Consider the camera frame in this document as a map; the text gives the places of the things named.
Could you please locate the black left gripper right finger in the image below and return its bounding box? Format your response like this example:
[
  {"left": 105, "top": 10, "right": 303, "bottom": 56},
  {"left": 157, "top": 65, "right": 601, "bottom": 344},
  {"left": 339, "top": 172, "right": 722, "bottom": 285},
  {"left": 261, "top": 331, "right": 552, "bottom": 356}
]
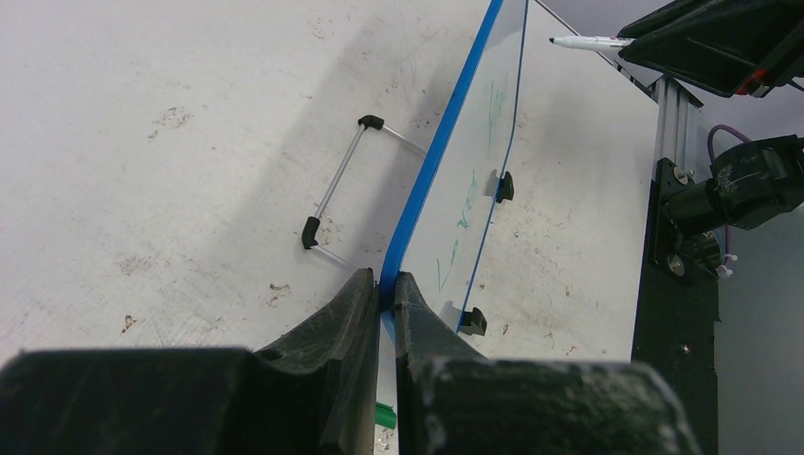
[{"left": 393, "top": 272, "right": 701, "bottom": 454}]

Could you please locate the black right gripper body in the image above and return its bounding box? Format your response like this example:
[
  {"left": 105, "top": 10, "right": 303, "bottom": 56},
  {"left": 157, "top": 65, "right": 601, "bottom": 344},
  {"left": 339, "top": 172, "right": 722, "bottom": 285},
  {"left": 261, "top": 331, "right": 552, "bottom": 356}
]
[{"left": 618, "top": 0, "right": 803, "bottom": 98}]

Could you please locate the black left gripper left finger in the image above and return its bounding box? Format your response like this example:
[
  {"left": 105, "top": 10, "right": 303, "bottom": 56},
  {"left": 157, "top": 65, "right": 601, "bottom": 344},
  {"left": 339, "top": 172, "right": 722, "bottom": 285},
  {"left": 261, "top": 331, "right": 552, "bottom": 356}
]
[{"left": 1, "top": 268, "right": 379, "bottom": 454}]

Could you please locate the green marker cap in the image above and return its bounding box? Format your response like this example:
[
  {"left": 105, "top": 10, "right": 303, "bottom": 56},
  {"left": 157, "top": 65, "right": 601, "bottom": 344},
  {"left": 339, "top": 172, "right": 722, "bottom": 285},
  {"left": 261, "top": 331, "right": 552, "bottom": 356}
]
[{"left": 375, "top": 402, "right": 397, "bottom": 429}]

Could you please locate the white green whiteboard marker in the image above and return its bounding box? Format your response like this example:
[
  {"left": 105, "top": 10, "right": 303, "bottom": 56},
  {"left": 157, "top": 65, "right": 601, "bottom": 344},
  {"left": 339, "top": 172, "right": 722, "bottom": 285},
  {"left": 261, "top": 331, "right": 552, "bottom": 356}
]
[{"left": 548, "top": 36, "right": 634, "bottom": 53}]

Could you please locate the blue framed whiteboard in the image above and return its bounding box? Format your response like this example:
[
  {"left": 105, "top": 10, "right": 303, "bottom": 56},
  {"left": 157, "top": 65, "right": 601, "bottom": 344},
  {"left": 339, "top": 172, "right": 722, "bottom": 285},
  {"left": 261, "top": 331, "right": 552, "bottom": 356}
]
[{"left": 379, "top": 1, "right": 528, "bottom": 333}]

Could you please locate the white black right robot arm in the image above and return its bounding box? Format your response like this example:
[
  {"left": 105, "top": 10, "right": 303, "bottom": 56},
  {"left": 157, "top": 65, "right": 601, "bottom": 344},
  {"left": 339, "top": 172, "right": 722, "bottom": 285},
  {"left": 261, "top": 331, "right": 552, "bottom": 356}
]
[{"left": 618, "top": 0, "right": 803, "bottom": 236}]

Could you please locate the black whiteboard foot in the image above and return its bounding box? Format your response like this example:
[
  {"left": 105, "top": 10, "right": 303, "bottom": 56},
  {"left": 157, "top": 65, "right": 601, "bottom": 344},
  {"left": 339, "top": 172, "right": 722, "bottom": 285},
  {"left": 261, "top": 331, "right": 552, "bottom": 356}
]
[
  {"left": 458, "top": 307, "right": 487, "bottom": 337},
  {"left": 495, "top": 171, "right": 515, "bottom": 204}
]

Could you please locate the metal whiteboard rear stand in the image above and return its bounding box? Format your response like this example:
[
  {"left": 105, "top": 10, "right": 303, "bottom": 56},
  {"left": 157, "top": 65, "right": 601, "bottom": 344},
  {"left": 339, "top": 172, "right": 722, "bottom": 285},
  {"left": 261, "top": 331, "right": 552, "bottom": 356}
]
[{"left": 301, "top": 115, "right": 428, "bottom": 271}]

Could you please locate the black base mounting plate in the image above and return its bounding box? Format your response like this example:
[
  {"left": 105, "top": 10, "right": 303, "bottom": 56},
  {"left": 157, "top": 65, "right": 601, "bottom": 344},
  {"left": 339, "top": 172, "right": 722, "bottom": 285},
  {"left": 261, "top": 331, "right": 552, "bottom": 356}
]
[{"left": 631, "top": 157, "right": 720, "bottom": 454}]

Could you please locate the aluminium frame rail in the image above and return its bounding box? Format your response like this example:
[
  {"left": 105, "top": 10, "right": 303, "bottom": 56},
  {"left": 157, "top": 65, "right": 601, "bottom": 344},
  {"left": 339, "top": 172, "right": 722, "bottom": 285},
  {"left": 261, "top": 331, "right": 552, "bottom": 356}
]
[{"left": 616, "top": 59, "right": 712, "bottom": 181}]

